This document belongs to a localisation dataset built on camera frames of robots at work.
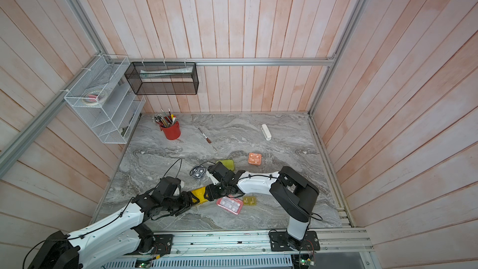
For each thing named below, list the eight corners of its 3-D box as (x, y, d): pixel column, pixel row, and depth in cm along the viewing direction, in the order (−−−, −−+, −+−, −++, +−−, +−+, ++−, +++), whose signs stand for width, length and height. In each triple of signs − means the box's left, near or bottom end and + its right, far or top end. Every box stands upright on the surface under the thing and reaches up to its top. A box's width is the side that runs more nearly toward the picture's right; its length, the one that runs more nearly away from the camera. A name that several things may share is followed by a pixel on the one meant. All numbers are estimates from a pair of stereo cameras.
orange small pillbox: (248, 165, 99) (249, 163, 97) (248, 154, 103) (248, 152, 101) (261, 165, 99) (262, 163, 97) (260, 154, 103) (261, 152, 101)
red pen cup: (164, 142, 108) (161, 135, 103) (163, 132, 113) (159, 126, 108) (182, 136, 111) (180, 130, 106) (180, 128, 116) (177, 121, 110)
